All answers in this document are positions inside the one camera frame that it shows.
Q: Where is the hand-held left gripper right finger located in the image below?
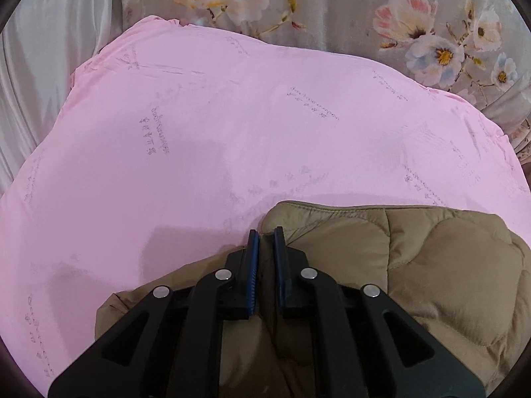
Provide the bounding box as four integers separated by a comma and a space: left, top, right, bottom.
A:
271, 227, 486, 398

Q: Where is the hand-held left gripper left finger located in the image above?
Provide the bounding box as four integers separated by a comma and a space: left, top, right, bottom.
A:
47, 229, 260, 398

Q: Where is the olive quilted jacket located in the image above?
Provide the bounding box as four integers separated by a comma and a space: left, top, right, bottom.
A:
95, 200, 531, 398

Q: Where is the pink bed sheet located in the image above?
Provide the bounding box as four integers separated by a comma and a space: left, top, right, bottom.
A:
0, 14, 524, 382

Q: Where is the grey floral cloth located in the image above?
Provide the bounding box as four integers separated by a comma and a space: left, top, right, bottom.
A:
118, 0, 531, 150

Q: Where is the white satin curtain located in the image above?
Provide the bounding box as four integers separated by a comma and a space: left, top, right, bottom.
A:
0, 0, 125, 193

